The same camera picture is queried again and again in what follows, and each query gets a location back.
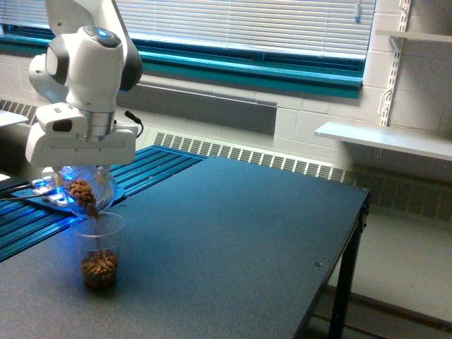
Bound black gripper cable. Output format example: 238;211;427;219
124;109;144;138

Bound white window blinds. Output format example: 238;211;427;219
0;0;377;60

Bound clear plastic cup on table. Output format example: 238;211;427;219
71;213;126;289

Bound white upper wall shelf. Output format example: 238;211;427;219
375;30;452;43

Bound baseboard radiator vent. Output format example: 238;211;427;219
136;128;451;221

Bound black table leg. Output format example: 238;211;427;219
328;208;368;339

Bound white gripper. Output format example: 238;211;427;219
25;102;138;167

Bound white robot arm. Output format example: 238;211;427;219
25;1;142;167

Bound white shelf bracket rail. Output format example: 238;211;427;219
376;0;411;127

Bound blue aluminium rail platform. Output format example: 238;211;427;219
1;146;205;261

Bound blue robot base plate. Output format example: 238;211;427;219
8;187;125;215

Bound teal window sill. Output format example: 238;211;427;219
1;25;364;98

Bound white lower wall shelf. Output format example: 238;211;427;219
314;121;451;161

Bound white desk at left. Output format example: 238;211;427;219
0;110;28;128

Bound black cables at base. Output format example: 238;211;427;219
0;180;54;203

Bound white wall shelf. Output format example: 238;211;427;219
314;121;451;161
375;30;452;43

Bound clear plastic cup with nuts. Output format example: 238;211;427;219
61;166;117;218

